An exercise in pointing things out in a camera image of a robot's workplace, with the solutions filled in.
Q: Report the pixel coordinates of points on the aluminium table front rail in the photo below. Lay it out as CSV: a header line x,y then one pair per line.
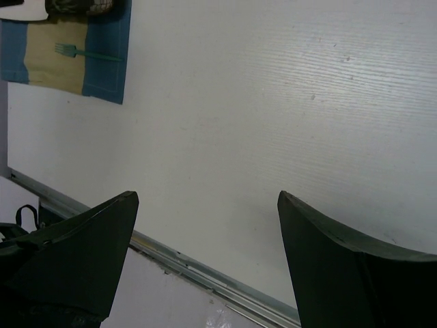
x,y
169,287

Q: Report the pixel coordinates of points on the teal fork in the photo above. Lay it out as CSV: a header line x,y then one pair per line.
x,y
69,50

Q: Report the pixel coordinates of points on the white square plate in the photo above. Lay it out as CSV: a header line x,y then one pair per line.
x,y
28,11

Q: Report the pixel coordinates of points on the blue and tan placemat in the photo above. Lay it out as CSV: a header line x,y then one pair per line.
x,y
81,48

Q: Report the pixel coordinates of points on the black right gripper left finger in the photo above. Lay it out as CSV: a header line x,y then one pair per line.
x,y
67,274

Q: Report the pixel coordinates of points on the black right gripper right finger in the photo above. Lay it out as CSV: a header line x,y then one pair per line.
x,y
344,278

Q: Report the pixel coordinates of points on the black floral square plate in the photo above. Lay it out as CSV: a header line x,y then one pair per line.
x,y
78,7

